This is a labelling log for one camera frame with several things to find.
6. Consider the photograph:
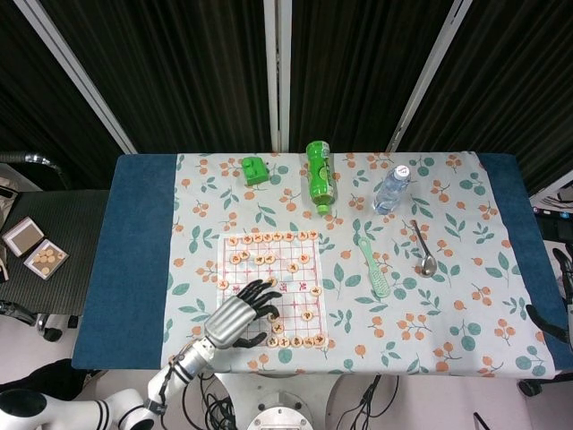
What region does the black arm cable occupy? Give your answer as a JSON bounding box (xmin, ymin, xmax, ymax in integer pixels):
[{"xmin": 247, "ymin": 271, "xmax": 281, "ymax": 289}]
[{"xmin": 158, "ymin": 353, "xmax": 192, "ymax": 411}]

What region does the computer screen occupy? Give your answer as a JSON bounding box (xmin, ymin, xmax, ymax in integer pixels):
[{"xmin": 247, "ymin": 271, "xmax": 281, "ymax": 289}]
[{"xmin": 530, "ymin": 181, "xmax": 573, "ymax": 241}]

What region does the metal spoon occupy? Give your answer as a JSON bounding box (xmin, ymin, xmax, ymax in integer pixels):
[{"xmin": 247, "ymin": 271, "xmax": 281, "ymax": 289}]
[{"xmin": 410, "ymin": 219, "xmax": 439, "ymax": 277}]

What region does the black floor cable bundle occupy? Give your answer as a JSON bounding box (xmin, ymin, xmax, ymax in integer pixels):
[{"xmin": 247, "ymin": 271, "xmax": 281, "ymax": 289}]
[
  {"xmin": 195, "ymin": 374, "xmax": 237, "ymax": 430},
  {"xmin": 351, "ymin": 374, "xmax": 382, "ymax": 430}
]

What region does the black curtain panel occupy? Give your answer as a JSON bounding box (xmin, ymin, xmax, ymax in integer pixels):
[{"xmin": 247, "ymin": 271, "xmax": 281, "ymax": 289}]
[
  {"xmin": 0, "ymin": 0, "xmax": 124, "ymax": 192},
  {"xmin": 400, "ymin": 0, "xmax": 573, "ymax": 196},
  {"xmin": 290, "ymin": 0, "xmax": 451, "ymax": 153},
  {"xmin": 39, "ymin": 0, "xmax": 269, "ymax": 153}
]

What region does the round metal robot column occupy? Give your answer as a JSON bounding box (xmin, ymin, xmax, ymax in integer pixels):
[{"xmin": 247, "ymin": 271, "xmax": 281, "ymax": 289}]
[{"xmin": 246, "ymin": 391, "xmax": 315, "ymax": 430}]

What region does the black table foot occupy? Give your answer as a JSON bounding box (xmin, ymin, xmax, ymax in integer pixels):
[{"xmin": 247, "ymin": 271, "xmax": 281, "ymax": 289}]
[{"xmin": 517, "ymin": 378, "xmax": 559, "ymax": 399}]

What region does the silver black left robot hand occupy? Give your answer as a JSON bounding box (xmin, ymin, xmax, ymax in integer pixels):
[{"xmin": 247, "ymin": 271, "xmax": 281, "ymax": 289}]
[{"xmin": 204, "ymin": 279, "xmax": 282, "ymax": 351}]

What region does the paper chinese chess board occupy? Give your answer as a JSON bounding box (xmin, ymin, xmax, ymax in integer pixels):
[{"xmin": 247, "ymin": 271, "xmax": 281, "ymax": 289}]
[{"xmin": 218, "ymin": 230, "xmax": 331, "ymax": 350}]

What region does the mint green scrub brush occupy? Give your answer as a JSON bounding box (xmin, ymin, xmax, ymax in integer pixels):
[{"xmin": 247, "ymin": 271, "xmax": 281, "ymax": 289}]
[{"xmin": 356, "ymin": 237, "xmax": 391, "ymax": 300}]

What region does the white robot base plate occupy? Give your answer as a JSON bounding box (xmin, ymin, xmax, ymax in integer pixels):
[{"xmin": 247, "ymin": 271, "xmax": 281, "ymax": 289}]
[{"xmin": 210, "ymin": 372, "xmax": 348, "ymax": 430}]

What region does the white frame post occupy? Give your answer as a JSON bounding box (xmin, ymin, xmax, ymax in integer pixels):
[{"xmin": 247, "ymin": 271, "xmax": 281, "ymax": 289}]
[
  {"xmin": 385, "ymin": 0, "xmax": 475, "ymax": 157},
  {"xmin": 12, "ymin": 0, "xmax": 138, "ymax": 156},
  {"xmin": 262, "ymin": 0, "xmax": 293, "ymax": 153}
]

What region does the green plastic drink bottle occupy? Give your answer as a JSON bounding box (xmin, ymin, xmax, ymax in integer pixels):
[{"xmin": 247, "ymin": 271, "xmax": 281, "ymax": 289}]
[{"xmin": 305, "ymin": 140, "xmax": 339, "ymax": 216}]

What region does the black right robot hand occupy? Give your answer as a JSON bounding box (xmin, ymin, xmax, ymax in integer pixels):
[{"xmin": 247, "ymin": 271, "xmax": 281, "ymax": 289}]
[{"xmin": 526, "ymin": 247, "xmax": 573, "ymax": 349}]

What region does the clear water bottle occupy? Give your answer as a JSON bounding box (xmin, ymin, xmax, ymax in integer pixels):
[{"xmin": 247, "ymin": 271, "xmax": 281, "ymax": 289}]
[{"xmin": 372, "ymin": 163, "xmax": 412, "ymax": 215}]

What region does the floral orange leaf tablecloth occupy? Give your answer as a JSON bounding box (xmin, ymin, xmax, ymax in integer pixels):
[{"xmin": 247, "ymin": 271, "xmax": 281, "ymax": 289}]
[{"xmin": 158, "ymin": 151, "xmax": 560, "ymax": 375}]

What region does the green plastic toy block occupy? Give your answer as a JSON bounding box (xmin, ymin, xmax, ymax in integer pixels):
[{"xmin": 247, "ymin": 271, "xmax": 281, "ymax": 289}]
[{"xmin": 241, "ymin": 156, "xmax": 270, "ymax": 187}]

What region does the blue table cover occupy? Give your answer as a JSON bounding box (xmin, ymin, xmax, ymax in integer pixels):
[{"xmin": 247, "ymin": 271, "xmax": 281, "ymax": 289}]
[{"xmin": 71, "ymin": 151, "xmax": 573, "ymax": 382}]

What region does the beige bag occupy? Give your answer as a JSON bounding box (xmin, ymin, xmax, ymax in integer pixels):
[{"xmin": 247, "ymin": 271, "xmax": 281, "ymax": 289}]
[{"xmin": 0, "ymin": 175, "xmax": 21, "ymax": 284}]

